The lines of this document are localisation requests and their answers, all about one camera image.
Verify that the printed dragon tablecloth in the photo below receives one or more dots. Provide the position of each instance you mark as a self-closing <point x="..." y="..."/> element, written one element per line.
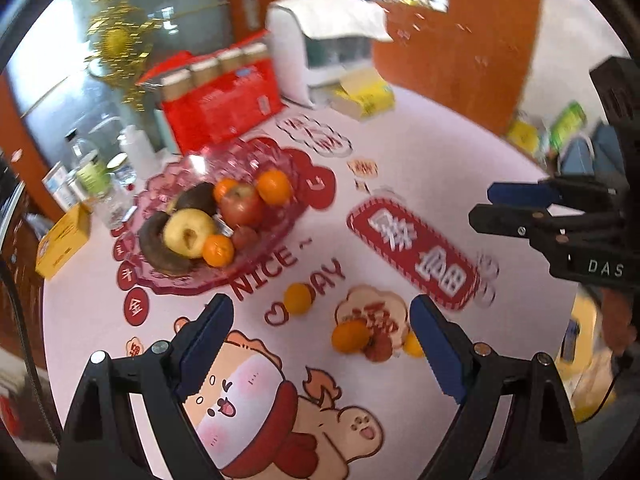
<point x="387" y="221"/>

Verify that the clear drinking glass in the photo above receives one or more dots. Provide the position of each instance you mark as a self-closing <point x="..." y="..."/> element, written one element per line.
<point x="113" y="206"/>

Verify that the yellow open small box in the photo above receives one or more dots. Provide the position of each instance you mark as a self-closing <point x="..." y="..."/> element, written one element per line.
<point x="362" y="94"/>

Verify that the yellow flat box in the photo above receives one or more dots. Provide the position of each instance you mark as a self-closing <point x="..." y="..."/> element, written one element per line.
<point x="62" y="241"/>

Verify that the red paper cup package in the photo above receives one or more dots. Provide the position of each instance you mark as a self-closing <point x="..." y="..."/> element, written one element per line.
<point x="213" y="98"/>

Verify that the white squeeze bottle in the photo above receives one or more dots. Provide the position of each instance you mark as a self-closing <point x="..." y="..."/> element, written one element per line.
<point x="136" y="145"/>

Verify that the small orange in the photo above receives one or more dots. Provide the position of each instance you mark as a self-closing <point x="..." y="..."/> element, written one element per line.
<point x="298" y="298"/>

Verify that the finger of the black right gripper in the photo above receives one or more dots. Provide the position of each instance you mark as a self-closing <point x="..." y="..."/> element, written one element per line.
<point x="515" y="224"/>
<point x="520" y="192"/>

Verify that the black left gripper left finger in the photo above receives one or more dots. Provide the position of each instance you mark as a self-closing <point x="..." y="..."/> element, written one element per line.
<point x="101" y="438"/>

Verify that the yellow apple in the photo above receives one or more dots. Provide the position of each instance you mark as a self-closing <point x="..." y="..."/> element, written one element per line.
<point x="186" y="231"/>

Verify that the yellow orange small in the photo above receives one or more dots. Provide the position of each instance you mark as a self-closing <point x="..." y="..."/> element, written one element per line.
<point x="412" y="346"/>

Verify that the large orange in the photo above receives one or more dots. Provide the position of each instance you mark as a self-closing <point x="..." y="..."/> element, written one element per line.
<point x="350" y="337"/>

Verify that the white appliance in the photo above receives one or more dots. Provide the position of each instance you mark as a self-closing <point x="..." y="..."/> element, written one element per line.
<point x="315" y="43"/>

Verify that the red apple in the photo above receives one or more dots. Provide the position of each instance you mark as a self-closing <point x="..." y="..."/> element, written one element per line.
<point x="242" y="206"/>

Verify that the green label glass bottle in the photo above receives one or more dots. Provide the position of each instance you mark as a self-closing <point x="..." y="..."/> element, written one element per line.
<point x="88" y="164"/>

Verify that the pink glass fruit plate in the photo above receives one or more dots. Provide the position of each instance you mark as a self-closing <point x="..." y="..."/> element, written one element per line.
<point x="238" y="162"/>

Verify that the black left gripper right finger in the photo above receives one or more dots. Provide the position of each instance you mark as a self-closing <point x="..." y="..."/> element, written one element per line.
<point x="540" y="438"/>

